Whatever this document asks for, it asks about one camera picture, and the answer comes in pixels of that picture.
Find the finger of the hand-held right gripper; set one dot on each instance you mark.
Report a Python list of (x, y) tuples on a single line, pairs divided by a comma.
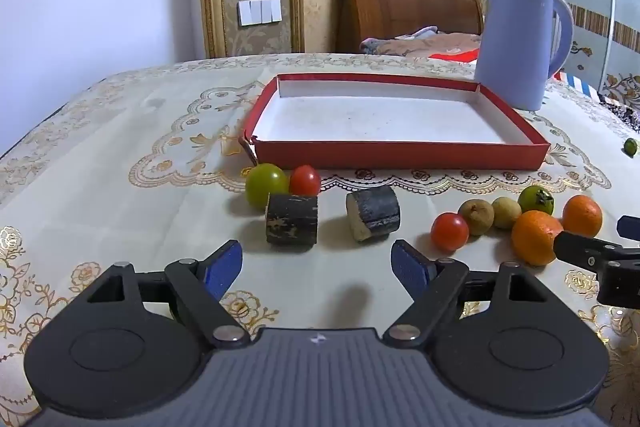
[(629, 226), (575, 249)]

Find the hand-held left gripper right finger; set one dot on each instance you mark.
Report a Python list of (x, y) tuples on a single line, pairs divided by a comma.
[(407, 267)]

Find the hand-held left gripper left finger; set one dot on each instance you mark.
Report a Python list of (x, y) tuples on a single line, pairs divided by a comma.
[(222, 269)]

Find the orange mandarin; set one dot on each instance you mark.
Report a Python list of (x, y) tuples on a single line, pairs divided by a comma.
[(535, 237), (582, 216)]

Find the red cherry tomato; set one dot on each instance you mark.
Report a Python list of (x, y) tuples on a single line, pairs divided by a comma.
[(305, 179), (450, 232)]

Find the green tomato with calyx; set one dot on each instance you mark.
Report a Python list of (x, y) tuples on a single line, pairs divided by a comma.
[(536, 199)]

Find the yellowish longan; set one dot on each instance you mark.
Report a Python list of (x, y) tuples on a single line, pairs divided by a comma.
[(506, 213)]

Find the brown longan with stem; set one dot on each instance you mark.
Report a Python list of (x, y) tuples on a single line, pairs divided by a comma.
[(476, 217)]

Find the dark eggplant piece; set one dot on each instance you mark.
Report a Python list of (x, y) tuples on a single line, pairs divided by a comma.
[(292, 219)]

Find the red cardboard box lid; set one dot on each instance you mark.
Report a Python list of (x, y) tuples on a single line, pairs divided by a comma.
[(390, 122)]

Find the small green round piece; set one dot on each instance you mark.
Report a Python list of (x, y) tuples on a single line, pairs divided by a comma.
[(631, 148)]

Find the striped colourful bedsheet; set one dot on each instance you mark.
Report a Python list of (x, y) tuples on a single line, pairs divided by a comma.
[(585, 87)]

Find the beige embroidered tablecloth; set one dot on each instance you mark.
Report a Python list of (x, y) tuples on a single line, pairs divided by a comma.
[(125, 132)]

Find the blue electric kettle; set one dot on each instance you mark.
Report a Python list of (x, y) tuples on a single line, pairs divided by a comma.
[(515, 42)]

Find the red cloth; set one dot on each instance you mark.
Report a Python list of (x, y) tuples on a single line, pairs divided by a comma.
[(457, 55)]

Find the brown blanket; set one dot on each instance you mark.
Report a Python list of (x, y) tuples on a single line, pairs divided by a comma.
[(450, 42)]

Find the grey-blue cloth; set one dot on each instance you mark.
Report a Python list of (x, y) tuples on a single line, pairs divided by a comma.
[(422, 32)]

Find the wooden bed headboard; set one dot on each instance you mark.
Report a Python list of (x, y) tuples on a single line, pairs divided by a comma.
[(400, 2)]

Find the white light switch panel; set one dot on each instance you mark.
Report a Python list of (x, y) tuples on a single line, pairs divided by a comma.
[(260, 12)]

